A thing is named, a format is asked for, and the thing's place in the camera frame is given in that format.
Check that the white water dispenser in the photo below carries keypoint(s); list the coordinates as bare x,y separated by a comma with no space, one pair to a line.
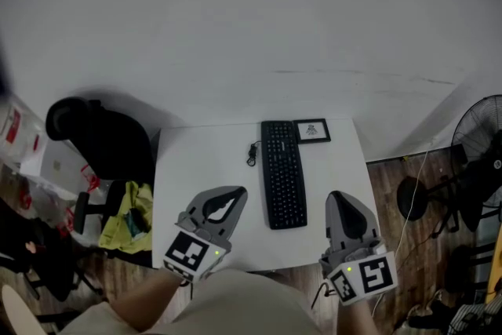
59,168

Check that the yellow-green cloth bag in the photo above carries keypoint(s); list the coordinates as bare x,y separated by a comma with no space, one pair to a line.
117,235

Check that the black fabric chair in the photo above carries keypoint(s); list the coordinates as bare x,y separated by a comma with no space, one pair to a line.
51,259

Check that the person's beige clothing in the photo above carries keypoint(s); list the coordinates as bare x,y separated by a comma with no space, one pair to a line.
243,306

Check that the black pedestal fan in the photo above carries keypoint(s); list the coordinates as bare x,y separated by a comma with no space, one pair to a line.
412,200

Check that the teal packet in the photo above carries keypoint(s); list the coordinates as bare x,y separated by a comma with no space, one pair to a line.
135,223

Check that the beige round stool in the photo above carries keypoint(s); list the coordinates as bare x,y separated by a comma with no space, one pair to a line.
17,314

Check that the small pink object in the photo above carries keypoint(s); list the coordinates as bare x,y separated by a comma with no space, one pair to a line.
31,247

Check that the person's left forearm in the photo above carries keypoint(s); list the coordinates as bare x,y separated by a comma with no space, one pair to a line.
141,306

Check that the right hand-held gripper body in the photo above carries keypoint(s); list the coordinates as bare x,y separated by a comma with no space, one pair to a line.
368,274

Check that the black keyboard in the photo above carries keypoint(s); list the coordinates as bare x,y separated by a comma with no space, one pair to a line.
282,176

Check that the person's right forearm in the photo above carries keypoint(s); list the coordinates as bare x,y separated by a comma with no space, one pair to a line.
357,321

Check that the black picture frame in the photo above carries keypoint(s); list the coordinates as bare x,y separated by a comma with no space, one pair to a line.
327,131

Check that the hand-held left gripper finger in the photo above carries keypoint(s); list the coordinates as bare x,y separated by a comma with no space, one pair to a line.
233,219
212,194

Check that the black office chair with headrest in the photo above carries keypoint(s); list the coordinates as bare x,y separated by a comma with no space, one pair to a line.
110,141

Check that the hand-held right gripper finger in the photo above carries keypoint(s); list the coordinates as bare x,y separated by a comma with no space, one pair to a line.
372,231
333,223

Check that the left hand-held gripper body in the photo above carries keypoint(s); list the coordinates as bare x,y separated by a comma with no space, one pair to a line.
192,255

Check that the white table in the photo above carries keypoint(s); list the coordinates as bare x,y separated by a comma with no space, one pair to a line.
212,161

